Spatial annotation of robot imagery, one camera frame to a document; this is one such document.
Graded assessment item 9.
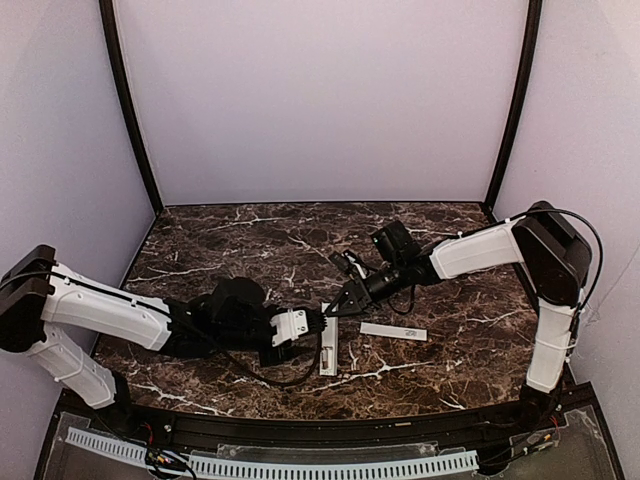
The small AAA battery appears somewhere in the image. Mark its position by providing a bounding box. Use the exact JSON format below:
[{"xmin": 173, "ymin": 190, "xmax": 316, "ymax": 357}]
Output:
[{"xmin": 322, "ymin": 348, "xmax": 331, "ymax": 369}]

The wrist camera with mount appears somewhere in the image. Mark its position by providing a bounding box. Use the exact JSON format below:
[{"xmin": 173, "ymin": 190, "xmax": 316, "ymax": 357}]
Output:
[
  {"xmin": 329, "ymin": 249, "xmax": 376, "ymax": 279},
  {"xmin": 270, "ymin": 308, "xmax": 326, "ymax": 347}
]

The white remote control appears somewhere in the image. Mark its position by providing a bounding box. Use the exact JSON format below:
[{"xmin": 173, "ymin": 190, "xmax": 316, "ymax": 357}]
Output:
[{"xmin": 319, "ymin": 317, "xmax": 339, "ymax": 377}]

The black frame post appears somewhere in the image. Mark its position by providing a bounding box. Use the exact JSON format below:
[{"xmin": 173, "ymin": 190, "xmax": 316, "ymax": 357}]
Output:
[
  {"xmin": 98, "ymin": 0, "xmax": 164, "ymax": 216},
  {"xmin": 484, "ymin": 0, "xmax": 544, "ymax": 212}
]

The grey slotted cable duct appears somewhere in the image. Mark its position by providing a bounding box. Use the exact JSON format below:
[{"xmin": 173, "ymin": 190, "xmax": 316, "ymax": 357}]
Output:
[{"xmin": 65, "ymin": 427, "xmax": 479, "ymax": 479}]

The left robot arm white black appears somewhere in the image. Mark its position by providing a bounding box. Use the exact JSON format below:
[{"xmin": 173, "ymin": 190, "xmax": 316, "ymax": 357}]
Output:
[{"xmin": 1, "ymin": 245, "xmax": 312, "ymax": 415}]

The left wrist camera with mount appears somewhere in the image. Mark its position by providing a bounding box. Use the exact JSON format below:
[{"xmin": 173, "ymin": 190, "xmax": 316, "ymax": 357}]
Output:
[{"xmin": 270, "ymin": 308, "xmax": 326, "ymax": 347}]

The black left frame post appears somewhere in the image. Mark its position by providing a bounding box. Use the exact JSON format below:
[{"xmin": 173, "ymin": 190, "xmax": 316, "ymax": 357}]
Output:
[{"xmin": 98, "ymin": 0, "xmax": 164, "ymax": 216}]

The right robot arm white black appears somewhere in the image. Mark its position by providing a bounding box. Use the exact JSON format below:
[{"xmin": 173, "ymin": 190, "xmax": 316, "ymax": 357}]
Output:
[{"xmin": 324, "ymin": 201, "xmax": 604, "ymax": 429}]

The black right frame post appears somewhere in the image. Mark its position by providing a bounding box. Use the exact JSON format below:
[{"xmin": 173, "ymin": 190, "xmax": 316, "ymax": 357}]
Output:
[{"xmin": 484, "ymin": 0, "xmax": 544, "ymax": 212}]

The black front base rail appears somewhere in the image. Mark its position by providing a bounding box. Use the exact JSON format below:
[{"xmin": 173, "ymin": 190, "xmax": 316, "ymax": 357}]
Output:
[{"xmin": 59, "ymin": 389, "xmax": 596, "ymax": 461}]

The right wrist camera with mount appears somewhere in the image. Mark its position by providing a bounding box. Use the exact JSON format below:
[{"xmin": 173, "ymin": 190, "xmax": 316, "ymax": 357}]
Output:
[{"xmin": 329, "ymin": 249, "xmax": 376, "ymax": 279}]

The white battery cover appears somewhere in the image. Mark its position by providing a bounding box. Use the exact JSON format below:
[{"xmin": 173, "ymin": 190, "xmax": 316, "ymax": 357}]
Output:
[{"xmin": 360, "ymin": 322, "xmax": 428, "ymax": 341}]

